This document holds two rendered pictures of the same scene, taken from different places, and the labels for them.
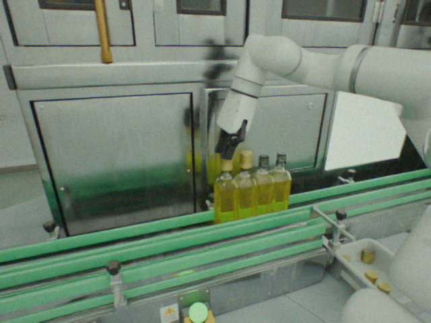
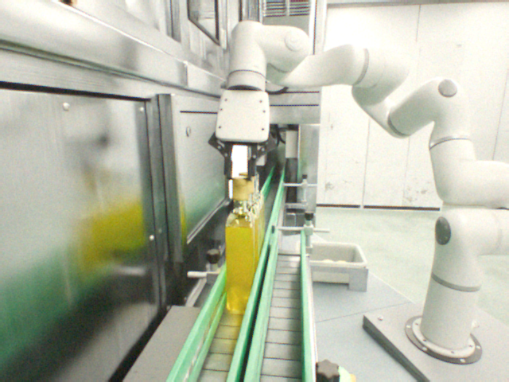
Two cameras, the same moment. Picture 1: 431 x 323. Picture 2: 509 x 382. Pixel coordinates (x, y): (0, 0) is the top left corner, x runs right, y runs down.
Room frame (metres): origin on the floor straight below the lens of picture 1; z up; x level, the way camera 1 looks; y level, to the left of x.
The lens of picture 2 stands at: (0.36, 0.52, 1.28)
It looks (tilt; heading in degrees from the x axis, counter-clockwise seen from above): 14 degrees down; 296
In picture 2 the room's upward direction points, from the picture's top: straight up
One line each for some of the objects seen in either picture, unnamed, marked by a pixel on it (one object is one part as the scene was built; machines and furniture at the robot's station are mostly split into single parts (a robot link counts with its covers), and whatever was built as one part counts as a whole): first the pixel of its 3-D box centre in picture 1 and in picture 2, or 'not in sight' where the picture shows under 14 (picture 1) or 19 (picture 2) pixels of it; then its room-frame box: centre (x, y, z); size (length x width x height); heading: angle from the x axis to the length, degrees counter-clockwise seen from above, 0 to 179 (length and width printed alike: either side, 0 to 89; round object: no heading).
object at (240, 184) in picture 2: (225, 161); (240, 188); (0.66, -0.03, 1.14); 0.04 x 0.04 x 0.04
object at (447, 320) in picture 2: not in sight; (452, 308); (0.25, -0.27, 0.86); 0.16 x 0.13 x 0.15; 48
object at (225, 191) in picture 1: (225, 208); (241, 258); (0.66, -0.03, 0.99); 0.06 x 0.06 x 0.21; 20
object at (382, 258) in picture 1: (376, 276); (328, 263); (0.58, -0.49, 0.80); 0.22 x 0.17 x 0.09; 19
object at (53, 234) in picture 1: (56, 238); not in sight; (0.58, 0.44, 0.94); 0.07 x 0.04 x 0.13; 19
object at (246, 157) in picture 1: (246, 159); (246, 182); (0.68, -0.09, 1.14); 0.04 x 0.04 x 0.04
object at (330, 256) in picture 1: (321, 247); (293, 262); (0.66, -0.34, 0.85); 0.09 x 0.04 x 0.07; 19
